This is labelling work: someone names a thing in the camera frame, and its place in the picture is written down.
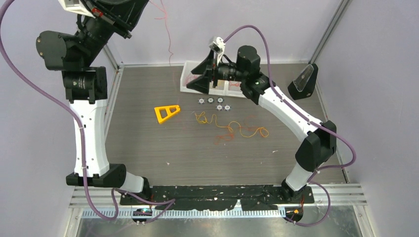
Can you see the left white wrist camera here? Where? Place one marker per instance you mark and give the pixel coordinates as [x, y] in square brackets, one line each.
[75, 6]

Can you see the middle clear plastic bin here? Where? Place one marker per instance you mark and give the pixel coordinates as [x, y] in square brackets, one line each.
[220, 89]

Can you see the white slotted cable duct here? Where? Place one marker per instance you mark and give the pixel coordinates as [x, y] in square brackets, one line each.
[178, 214]

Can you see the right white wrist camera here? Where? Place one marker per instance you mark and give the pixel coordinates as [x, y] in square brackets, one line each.
[217, 45]

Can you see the right clear plastic bin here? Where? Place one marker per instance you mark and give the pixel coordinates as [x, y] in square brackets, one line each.
[234, 89]

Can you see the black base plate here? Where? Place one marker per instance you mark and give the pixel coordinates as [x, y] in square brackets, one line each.
[218, 197]

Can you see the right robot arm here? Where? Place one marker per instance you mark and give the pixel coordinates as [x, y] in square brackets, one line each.
[317, 142]

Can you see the left clear plastic bin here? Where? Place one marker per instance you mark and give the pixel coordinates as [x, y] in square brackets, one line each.
[186, 76]

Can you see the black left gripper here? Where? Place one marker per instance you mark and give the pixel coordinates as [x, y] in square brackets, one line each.
[120, 15]

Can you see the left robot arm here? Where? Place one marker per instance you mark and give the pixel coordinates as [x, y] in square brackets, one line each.
[86, 86]

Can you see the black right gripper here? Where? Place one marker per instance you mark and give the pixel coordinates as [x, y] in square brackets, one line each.
[211, 69]

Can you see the black wedge stand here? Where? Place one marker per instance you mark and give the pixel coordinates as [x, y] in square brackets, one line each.
[304, 85]

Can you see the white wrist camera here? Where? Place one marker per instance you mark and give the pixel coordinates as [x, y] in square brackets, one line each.
[75, 6]
[217, 45]

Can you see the clear plastic bin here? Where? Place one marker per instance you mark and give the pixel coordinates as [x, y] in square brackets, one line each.
[186, 76]
[234, 89]
[220, 89]

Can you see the yellow triangular plastic part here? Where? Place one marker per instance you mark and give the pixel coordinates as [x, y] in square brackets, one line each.
[164, 113]

